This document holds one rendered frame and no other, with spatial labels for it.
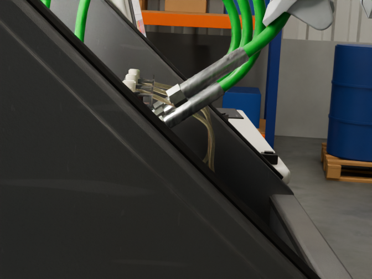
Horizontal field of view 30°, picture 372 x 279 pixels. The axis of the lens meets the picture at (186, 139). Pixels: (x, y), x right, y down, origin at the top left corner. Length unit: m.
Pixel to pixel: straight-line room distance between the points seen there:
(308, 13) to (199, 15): 5.16
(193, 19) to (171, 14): 0.19
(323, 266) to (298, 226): 0.15
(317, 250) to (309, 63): 6.39
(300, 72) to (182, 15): 1.80
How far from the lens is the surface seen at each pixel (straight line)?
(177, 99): 0.75
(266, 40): 0.75
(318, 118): 7.29
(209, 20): 5.88
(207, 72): 0.75
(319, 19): 0.74
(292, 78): 7.22
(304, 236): 0.92
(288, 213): 1.01
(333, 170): 5.43
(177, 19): 5.90
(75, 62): 0.41
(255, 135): 1.46
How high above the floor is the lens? 1.23
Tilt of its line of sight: 10 degrees down
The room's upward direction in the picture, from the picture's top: 3 degrees clockwise
